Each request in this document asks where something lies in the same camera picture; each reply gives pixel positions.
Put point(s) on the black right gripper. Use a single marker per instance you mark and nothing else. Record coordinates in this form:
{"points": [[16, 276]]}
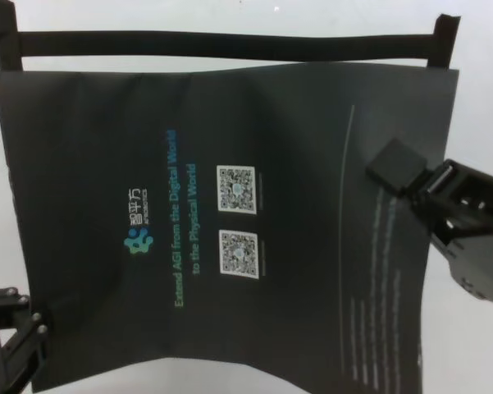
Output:
{"points": [[484, 221]]}

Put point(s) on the black printed tote bag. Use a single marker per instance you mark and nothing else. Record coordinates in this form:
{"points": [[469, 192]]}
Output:
{"points": [[106, 164]]}

